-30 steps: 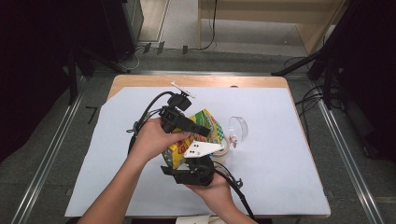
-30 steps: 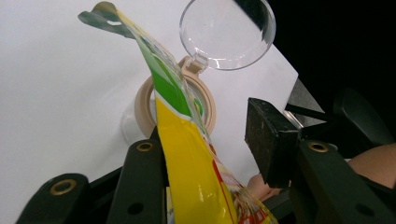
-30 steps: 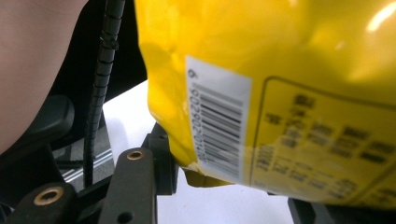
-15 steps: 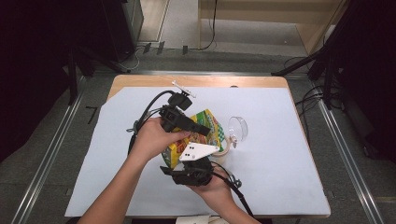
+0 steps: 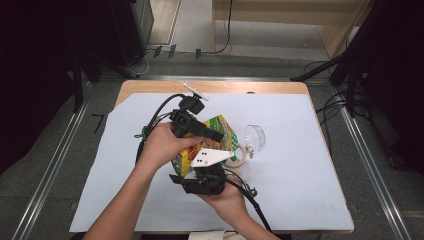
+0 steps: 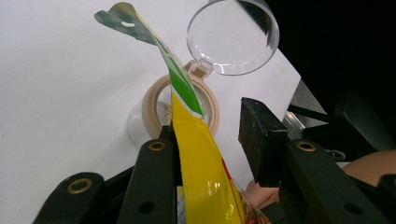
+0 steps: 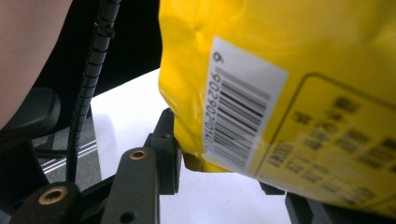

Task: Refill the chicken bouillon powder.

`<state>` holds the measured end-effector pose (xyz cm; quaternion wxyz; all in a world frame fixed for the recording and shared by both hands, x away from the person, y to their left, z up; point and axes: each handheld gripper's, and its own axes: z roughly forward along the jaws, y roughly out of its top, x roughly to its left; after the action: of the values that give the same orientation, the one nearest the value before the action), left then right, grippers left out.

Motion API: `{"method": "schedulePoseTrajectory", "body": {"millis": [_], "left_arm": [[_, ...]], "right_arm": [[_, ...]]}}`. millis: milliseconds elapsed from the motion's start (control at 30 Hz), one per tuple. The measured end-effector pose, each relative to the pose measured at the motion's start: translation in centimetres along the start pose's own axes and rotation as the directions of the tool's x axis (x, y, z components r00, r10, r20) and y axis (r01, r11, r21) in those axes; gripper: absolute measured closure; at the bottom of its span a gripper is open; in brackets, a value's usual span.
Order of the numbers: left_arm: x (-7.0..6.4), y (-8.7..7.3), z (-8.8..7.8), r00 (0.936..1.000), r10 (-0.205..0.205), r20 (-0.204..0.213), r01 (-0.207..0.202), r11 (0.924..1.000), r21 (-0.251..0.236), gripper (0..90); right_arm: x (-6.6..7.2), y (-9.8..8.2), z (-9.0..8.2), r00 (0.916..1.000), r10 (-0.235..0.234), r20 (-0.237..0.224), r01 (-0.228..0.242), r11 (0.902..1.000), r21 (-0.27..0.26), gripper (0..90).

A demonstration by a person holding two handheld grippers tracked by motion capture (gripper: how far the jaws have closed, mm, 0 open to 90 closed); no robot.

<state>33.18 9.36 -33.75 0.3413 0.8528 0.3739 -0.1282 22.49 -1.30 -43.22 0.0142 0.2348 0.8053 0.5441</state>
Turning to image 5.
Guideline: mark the person's right hand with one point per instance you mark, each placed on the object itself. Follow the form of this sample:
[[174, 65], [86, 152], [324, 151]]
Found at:
[[230, 200]]

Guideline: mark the black cabinet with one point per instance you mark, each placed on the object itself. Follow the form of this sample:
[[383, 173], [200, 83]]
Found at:
[[133, 30]]

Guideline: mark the white papers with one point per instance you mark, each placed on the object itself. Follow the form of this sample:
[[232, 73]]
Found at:
[[208, 236]]

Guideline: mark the long metal floor rail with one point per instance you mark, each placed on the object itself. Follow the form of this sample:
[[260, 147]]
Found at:
[[373, 166], [46, 176]]

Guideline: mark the black tripod stand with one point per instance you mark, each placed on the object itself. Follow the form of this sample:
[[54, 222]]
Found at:
[[93, 63]]

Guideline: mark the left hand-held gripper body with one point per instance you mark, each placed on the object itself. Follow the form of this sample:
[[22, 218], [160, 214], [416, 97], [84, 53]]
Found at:
[[186, 115]]

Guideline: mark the yellow green spouted pouch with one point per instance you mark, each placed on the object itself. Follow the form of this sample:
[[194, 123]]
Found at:
[[220, 133]]

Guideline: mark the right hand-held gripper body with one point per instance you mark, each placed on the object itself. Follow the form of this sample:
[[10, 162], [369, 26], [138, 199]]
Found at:
[[206, 181]]

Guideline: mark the dark curtain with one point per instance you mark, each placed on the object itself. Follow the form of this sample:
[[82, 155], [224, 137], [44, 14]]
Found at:
[[30, 66]]

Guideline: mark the black metal stand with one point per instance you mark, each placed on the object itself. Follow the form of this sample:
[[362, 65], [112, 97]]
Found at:
[[353, 60]]

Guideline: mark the person's left hand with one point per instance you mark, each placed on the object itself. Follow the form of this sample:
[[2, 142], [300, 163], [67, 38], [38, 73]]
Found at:
[[163, 146]]

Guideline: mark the light wooden shelf unit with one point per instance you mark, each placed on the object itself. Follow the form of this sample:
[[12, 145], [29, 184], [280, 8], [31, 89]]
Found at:
[[336, 20]]

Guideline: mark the metal floor rail crosswise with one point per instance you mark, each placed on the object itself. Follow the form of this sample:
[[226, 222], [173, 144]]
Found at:
[[216, 78]]

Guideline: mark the white paper table sheet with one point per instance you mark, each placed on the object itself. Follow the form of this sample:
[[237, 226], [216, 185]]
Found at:
[[300, 193]]

